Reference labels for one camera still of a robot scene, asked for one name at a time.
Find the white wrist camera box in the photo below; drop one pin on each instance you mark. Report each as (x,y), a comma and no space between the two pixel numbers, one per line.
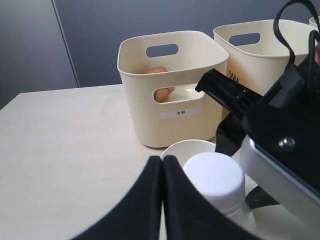
(276,184)

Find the clear plastic bottle white cap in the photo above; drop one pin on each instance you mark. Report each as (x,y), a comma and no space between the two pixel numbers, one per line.
(221,181)

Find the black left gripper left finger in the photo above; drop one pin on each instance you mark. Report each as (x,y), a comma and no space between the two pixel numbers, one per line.
(138,215)

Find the brown wooden cup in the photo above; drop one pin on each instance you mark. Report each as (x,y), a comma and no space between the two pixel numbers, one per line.
(161,94)

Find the middle cream plastic bin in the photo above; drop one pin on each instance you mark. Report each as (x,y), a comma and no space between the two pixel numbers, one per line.
(258,65)

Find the left cream plastic bin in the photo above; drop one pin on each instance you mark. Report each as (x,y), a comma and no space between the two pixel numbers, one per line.
(185,114)

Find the right cream plastic bin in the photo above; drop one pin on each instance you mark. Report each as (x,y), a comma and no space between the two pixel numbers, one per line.
(312,21)

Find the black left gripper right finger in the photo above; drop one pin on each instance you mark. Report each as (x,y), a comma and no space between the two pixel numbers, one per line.
(188,215)

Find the white paper cup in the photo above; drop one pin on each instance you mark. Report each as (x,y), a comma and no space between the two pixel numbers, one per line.
(185,149)

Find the cream plastic bin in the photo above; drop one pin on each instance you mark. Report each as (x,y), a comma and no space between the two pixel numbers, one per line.
(312,21)
(185,114)
(258,65)

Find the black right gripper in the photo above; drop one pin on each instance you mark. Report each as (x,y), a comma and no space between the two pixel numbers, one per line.
(283,125)

